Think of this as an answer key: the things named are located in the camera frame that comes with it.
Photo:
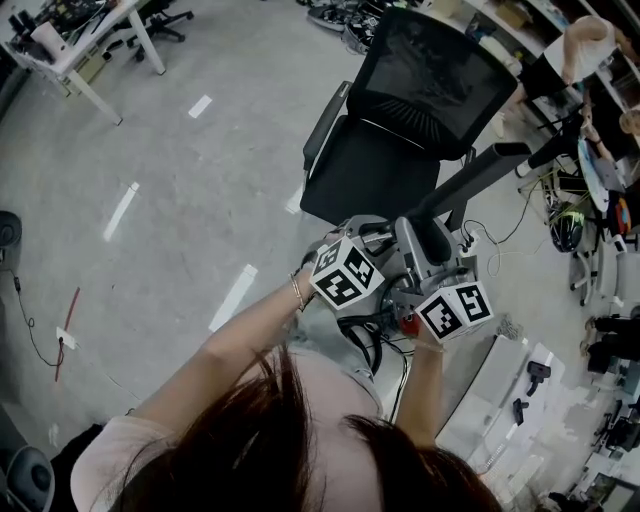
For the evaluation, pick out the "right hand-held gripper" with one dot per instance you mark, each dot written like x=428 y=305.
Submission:
x=450 y=312

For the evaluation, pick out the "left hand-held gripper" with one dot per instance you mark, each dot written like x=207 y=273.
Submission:
x=345 y=280

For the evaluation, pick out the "black vacuum nozzle attachment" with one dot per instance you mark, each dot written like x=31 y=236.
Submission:
x=465 y=185

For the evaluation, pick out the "person's right forearm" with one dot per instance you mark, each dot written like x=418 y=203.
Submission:
x=420 y=400

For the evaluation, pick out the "person's left forearm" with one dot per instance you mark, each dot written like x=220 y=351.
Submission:
x=225 y=350

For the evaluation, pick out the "white power strip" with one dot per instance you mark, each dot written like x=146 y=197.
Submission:
x=470 y=242

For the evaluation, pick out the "black mesh office chair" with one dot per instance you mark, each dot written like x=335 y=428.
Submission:
x=370 y=175

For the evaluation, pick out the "pale bangle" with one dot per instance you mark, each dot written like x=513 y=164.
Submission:
x=430 y=346

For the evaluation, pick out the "person's light blue jeans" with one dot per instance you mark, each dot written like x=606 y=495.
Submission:
x=325 y=340

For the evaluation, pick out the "black green helmet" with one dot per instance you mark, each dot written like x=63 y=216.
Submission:
x=565 y=232

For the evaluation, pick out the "person's pink shirt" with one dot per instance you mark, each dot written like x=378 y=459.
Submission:
x=330 y=385

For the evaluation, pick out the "white worktable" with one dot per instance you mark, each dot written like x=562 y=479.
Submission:
x=480 y=400

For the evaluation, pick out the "large black brush head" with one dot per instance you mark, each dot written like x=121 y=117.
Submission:
x=540 y=369

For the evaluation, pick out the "small round table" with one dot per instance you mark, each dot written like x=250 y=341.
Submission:
x=595 y=175

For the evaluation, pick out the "small black brush head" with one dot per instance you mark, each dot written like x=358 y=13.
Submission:
x=520 y=410

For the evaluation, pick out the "white office chair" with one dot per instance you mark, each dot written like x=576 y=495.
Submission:
x=620 y=270

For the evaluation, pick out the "colourful plush toy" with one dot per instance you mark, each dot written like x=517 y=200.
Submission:
x=622 y=215

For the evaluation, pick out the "pile of black equipment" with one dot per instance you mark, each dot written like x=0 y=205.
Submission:
x=350 y=22

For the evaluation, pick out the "black swivel office chair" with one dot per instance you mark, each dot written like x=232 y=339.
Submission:
x=160 y=22

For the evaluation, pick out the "white floor socket block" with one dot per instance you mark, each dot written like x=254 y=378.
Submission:
x=67 y=339

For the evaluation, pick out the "white office desk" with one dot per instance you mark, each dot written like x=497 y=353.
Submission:
x=100 y=30

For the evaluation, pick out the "grey rounded machine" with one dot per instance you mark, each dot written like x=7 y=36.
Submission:
x=30 y=480

